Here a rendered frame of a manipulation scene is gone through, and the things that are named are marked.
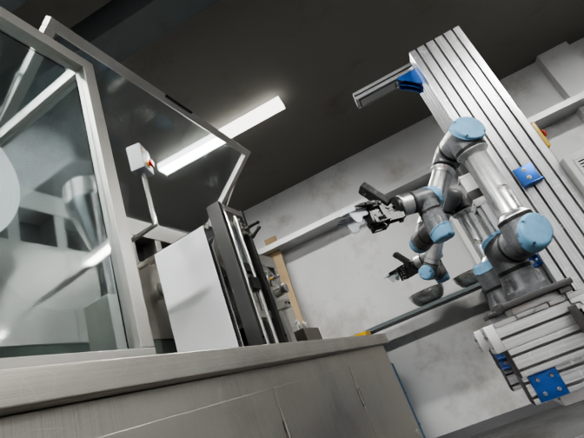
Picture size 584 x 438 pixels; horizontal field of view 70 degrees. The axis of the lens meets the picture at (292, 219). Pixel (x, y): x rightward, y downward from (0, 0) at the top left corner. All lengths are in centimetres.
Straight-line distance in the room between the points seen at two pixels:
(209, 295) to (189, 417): 79
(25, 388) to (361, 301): 408
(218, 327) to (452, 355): 322
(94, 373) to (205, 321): 91
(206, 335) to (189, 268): 25
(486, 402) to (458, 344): 53
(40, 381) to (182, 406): 25
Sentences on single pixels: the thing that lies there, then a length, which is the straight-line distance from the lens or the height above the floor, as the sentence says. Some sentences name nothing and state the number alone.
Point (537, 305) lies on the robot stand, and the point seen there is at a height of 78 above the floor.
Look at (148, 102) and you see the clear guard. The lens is 173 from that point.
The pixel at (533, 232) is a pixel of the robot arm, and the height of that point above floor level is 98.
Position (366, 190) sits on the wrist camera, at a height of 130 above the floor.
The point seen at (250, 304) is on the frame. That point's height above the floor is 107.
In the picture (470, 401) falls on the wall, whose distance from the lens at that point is 441.
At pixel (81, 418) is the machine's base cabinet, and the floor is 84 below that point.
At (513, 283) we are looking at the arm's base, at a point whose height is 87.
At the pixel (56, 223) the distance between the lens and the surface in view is 76.
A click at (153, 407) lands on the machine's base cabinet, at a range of 68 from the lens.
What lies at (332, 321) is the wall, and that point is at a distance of 451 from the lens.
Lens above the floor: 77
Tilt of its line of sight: 23 degrees up
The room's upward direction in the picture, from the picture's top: 22 degrees counter-clockwise
